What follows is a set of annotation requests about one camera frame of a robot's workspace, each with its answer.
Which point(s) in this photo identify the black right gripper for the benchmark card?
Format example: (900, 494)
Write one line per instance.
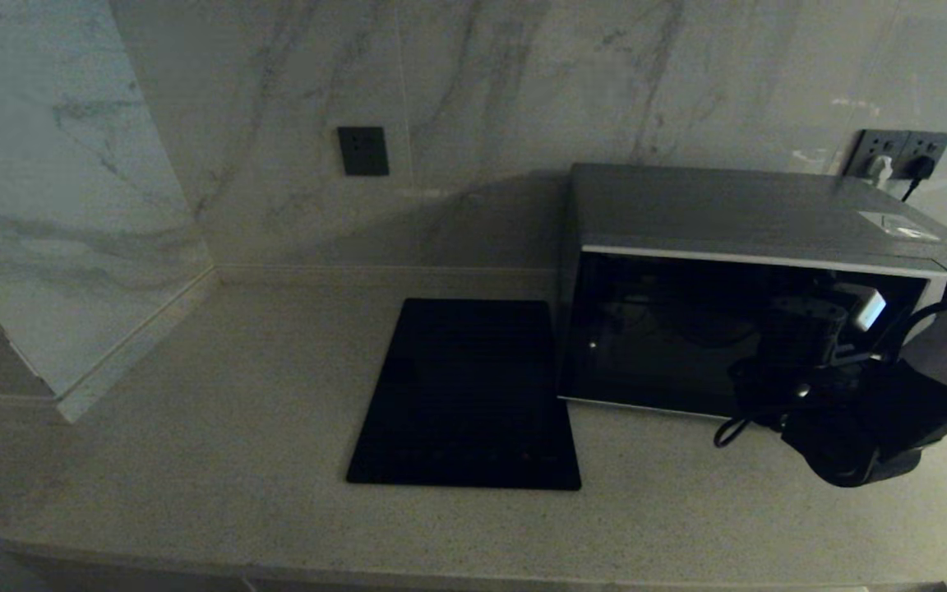
(802, 390)

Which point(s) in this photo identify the silver black microwave oven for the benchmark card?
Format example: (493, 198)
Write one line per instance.
(728, 205)

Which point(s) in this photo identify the dark glass microwave door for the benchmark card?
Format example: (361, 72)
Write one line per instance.
(662, 337)

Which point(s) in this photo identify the white power plug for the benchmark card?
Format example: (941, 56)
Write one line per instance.
(880, 169)

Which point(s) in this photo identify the black power plug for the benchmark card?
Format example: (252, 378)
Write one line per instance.
(921, 166)

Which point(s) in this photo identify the black induction cooktop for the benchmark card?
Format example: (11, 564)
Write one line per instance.
(464, 395)

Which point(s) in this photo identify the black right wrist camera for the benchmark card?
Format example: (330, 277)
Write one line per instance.
(806, 329)

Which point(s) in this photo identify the grey wall socket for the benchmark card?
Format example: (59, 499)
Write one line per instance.
(875, 142)
(931, 143)

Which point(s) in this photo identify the dark single wall socket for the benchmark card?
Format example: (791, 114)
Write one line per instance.
(363, 151)

